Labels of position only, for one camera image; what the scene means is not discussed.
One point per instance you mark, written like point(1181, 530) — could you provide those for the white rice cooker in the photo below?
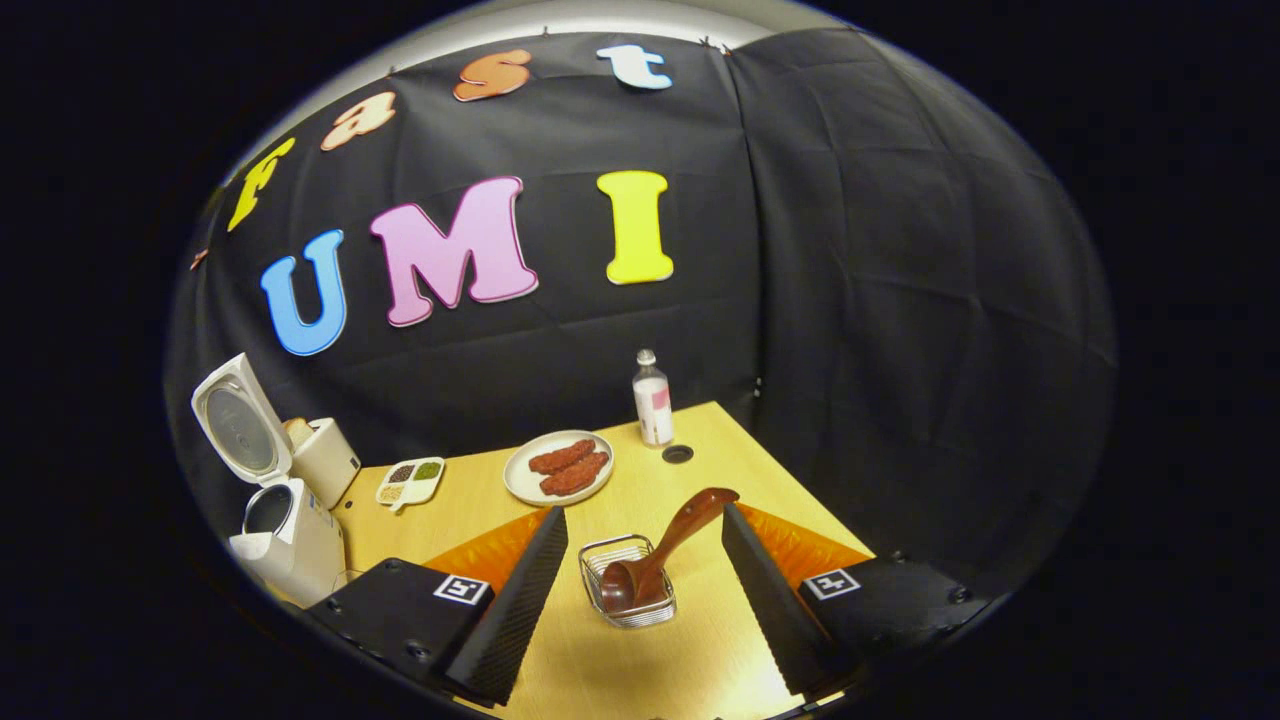
point(300, 550)

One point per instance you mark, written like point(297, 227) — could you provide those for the red cloth clip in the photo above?
point(198, 260)

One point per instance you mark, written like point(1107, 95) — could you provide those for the black backdrop cloth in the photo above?
point(900, 300)

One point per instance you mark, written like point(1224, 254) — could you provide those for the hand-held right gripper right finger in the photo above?
point(765, 610)

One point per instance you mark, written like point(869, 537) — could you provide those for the brown wooden spoon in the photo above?
point(680, 530)

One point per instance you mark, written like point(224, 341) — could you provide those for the toasted bread slice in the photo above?
point(297, 431)

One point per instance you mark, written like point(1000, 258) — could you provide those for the white toaster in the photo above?
point(335, 462)

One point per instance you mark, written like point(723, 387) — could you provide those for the white divided dish of beans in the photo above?
point(410, 482)

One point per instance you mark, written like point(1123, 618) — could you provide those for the clear bottle with pink label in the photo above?
point(653, 405)

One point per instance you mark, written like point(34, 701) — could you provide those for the red meat piece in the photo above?
point(560, 457)
point(577, 476)

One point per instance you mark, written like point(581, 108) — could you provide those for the white round plate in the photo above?
point(520, 485)

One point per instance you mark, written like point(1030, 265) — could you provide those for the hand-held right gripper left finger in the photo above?
point(520, 600)

